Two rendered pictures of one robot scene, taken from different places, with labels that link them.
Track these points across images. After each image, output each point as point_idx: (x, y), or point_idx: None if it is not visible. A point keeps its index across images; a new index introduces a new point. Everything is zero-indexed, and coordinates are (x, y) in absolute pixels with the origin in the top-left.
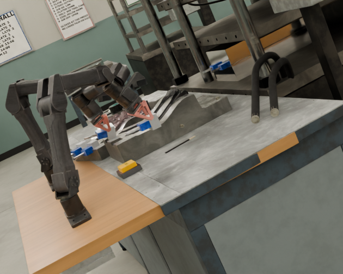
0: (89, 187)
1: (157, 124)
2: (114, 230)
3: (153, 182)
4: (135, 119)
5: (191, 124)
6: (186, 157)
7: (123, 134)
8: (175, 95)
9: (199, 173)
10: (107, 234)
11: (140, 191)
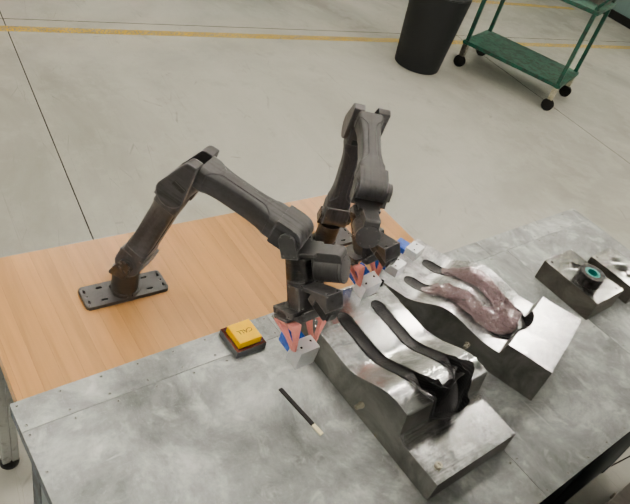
0: (245, 288)
1: (293, 361)
2: None
3: (141, 382)
4: (453, 319)
5: (372, 422)
6: (206, 427)
7: (361, 308)
8: (427, 378)
9: (86, 456)
10: None
11: (122, 366)
